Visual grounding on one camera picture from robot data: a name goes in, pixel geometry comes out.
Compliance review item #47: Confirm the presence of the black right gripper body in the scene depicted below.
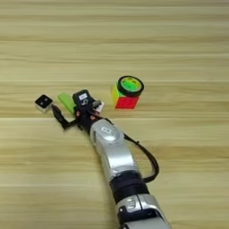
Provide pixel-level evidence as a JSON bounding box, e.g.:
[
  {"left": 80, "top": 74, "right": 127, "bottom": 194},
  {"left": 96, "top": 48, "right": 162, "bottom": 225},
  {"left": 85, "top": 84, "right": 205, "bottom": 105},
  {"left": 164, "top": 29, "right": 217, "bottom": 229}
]
[{"left": 73, "top": 102, "right": 105, "bottom": 132}]

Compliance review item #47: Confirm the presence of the green rectangular block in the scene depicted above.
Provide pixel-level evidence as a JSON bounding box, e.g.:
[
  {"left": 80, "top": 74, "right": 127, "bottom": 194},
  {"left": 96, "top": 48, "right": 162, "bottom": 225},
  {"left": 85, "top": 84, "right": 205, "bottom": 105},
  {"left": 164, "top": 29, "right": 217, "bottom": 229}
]
[{"left": 57, "top": 92, "right": 77, "bottom": 115}]

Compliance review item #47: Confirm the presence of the black tape roll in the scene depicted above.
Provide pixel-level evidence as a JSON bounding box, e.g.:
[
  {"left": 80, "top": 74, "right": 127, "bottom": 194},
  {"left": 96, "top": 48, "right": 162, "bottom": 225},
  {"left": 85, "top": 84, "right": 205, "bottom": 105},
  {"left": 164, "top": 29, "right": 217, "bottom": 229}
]
[{"left": 116, "top": 75, "right": 145, "bottom": 98}]

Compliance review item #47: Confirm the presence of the small black-topped silver cube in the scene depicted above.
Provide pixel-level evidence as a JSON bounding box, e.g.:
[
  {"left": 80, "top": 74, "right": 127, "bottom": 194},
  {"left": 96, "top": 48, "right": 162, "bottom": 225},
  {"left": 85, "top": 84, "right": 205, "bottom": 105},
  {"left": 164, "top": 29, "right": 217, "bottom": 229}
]
[{"left": 34, "top": 94, "right": 55, "bottom": 115}]

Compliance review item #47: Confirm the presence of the colourful puzzle cube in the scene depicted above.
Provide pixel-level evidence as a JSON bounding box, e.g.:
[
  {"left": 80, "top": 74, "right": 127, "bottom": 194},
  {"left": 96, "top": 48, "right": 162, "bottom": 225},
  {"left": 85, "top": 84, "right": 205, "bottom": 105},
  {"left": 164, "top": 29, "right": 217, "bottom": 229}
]
[{"left": 111, "top": 82, "right": 141, "bottom": 110}]

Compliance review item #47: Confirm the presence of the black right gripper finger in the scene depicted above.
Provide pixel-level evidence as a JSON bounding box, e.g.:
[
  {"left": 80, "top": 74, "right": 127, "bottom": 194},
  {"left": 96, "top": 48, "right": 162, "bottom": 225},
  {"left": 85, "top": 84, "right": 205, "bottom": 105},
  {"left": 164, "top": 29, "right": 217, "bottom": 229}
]
[
  {"left": 91, "top": 99, "right": 102, "bottom": 109},
  {"left": 51, "top": 103, "right": 79, "bottom": 131}
]

